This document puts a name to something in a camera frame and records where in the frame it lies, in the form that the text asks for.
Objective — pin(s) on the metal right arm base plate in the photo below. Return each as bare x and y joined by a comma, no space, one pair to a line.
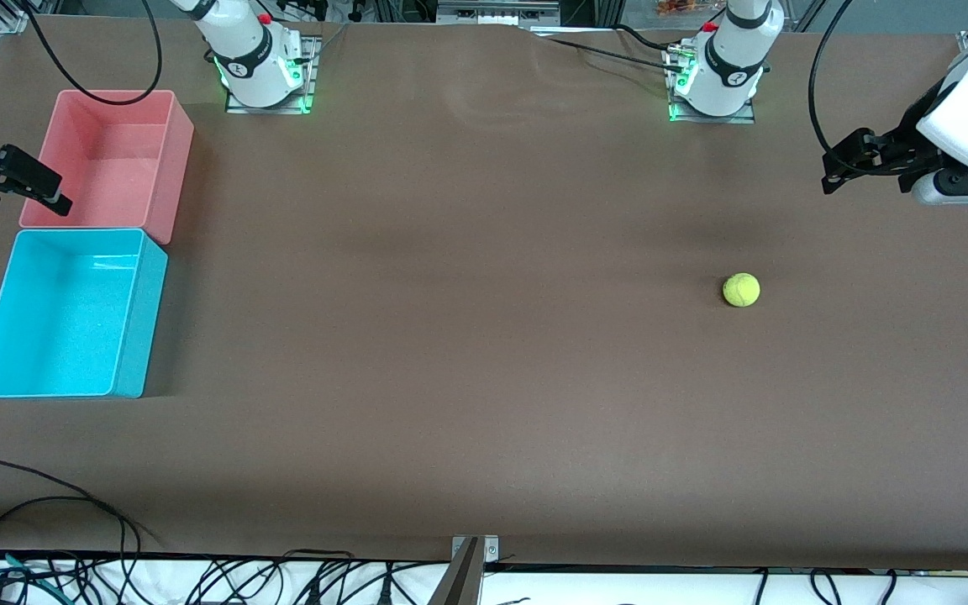
309,84

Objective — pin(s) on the pink plastic bin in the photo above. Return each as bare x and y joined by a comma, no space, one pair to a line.
118,160

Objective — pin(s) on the grey metal mounting plate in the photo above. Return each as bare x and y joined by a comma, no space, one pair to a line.
491,548

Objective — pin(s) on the orange packaged item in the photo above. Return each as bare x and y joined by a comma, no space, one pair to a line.
681,7

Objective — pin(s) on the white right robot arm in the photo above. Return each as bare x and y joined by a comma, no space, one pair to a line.
249,59

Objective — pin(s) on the blue plastic bin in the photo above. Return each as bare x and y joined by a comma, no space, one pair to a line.
64,323

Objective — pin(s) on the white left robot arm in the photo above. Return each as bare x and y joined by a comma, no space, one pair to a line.
728,67

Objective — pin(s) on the grey power strip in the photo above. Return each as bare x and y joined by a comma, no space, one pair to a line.
497,13

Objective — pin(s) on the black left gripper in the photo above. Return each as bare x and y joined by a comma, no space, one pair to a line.
909,134

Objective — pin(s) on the dark metal camera post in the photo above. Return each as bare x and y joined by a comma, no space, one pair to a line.
460,584

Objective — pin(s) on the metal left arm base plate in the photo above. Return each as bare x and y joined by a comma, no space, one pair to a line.
744,116

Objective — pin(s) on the yellow tennis ball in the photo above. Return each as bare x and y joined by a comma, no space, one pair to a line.
741,290

